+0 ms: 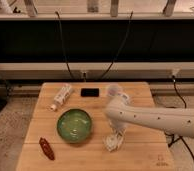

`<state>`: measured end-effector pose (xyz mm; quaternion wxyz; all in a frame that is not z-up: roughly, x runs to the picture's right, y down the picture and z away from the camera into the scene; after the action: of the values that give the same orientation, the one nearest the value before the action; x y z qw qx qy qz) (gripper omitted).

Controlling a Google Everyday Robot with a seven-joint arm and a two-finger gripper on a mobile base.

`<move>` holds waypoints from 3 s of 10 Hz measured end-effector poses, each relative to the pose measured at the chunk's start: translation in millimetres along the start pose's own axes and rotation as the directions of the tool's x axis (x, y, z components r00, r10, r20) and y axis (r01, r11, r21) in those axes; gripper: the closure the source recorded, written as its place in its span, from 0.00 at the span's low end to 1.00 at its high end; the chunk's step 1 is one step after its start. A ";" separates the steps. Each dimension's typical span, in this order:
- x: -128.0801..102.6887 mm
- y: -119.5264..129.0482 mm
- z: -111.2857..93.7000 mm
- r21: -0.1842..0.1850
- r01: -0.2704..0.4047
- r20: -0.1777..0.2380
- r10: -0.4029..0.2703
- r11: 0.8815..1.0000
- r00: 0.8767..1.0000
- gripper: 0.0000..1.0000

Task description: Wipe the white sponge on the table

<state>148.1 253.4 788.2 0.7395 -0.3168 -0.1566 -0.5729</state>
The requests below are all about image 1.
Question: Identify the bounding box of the black rectangular sponge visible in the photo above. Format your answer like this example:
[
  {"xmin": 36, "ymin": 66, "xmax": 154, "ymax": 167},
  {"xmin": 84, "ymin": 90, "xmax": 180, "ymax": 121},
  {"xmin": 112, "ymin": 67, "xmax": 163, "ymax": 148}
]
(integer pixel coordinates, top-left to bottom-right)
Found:
[{"xmin": 81, "ymin": 88, "xmax": 99, "ymax": 97}]

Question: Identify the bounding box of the black cable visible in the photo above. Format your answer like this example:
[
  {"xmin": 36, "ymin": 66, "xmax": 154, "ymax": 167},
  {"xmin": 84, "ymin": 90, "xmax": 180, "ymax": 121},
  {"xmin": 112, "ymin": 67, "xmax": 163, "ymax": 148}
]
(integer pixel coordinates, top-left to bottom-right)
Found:
[
  {"xmin": 54, "ymin": 10, "xmax": 76, "ymax": 81},
  {"xmin": 164, "ymin": 75, "xmax": 194, "ymax": 171},
  {"xmin": 95, "ymin": 10, "xmax": 134, "ymax": 81}
]

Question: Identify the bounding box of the clear plastic bottle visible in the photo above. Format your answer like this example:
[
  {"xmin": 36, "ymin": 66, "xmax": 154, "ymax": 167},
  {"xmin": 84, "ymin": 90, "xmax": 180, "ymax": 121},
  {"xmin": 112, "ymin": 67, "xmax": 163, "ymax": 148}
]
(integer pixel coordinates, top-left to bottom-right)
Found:
[{"xmin": 50, "ymin": 84, "xmax": 73, "ymax": 111}]

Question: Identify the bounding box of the clear plastic cup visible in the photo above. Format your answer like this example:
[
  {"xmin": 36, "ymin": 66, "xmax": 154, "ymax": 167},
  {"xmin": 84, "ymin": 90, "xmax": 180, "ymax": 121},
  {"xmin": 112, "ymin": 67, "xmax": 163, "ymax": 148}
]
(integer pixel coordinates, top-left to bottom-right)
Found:
[{"xmin": 105, "ymin": 83, "xmax": 132, "ymax": 104}]

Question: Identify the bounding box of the wooden table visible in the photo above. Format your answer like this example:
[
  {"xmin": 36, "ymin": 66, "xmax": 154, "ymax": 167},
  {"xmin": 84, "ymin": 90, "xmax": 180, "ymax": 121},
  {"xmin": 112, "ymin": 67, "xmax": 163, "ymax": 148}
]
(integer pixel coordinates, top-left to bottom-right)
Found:
[{"xmin": 16, "ymin": 83, "xmax": 175, "ymax": 171}]

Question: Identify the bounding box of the black cable left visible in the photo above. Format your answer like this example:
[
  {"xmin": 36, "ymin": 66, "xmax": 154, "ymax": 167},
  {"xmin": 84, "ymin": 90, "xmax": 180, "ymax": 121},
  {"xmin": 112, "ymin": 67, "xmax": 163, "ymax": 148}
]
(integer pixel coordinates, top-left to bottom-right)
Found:
[{"xmin": 54, "ymin": 10, "xmax": 76, "ymax": 81}]

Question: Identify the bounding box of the red brown chili pepper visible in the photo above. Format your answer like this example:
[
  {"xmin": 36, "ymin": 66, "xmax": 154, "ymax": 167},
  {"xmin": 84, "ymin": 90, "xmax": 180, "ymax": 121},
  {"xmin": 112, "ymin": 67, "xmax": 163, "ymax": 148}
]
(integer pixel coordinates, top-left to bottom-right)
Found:
[{"xmin": 39, "ymin": 138, "xmax": 55, "ymax": 160}]

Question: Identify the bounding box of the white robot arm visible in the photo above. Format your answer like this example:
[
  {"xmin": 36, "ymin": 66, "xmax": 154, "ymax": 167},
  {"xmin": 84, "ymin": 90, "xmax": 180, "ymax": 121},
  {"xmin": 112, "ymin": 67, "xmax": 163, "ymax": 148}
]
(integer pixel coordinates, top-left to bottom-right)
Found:
[{"xmin": 105, "ymin": 96, "xmax": 194, "ymax": 138}]

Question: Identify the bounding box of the black cable right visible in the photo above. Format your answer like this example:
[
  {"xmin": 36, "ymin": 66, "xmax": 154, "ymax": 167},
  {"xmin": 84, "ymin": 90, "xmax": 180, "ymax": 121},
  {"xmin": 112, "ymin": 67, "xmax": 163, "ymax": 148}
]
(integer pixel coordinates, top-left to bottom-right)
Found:
[{"xmin": 164, "ymin": 75, "xmax": 194, "ymax": 171}]

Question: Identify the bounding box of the black cable middle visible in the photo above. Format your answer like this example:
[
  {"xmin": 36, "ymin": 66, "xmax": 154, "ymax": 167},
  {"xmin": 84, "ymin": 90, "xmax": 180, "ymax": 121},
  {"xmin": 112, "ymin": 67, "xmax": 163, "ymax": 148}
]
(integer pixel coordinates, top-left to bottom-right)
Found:
[{"xmin": 95, "ymin": 10, "xmax": 134, "ymax": 81}]

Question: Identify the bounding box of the green bowl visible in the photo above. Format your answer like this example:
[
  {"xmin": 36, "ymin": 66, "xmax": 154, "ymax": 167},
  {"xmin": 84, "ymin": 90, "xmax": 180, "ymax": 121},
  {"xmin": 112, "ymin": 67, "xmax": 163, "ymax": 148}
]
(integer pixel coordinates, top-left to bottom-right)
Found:
[{"xmin": 57, "ymin": 109, "xmax": 92, "ymax": 144}]

